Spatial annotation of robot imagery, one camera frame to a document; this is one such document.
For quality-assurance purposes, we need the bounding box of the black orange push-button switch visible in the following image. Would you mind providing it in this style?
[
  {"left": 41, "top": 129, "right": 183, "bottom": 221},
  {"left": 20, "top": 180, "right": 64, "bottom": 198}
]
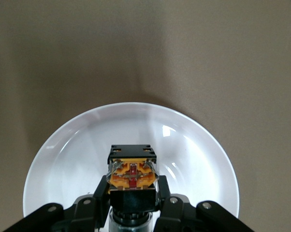
[{"left": 106, "top": 144, "right": 160, "bottom": 232}]

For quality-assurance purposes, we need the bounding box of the pale pink round plate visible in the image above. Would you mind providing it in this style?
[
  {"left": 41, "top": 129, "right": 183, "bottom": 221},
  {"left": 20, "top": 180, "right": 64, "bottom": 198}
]
[{"left": 22, "top": 102, "right": 240, "bottom": 220}]

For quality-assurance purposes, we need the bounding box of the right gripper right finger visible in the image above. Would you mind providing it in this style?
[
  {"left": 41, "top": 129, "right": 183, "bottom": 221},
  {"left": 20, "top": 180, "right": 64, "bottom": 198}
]
[{"left": 157, "top": 175, "right": 255, "bottom": 232}]

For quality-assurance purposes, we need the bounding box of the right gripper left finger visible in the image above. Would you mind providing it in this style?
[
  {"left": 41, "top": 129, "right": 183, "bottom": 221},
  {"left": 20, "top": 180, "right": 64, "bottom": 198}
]
[{"left": 4, "top": 175, "right": 112, "bottom": 232}]

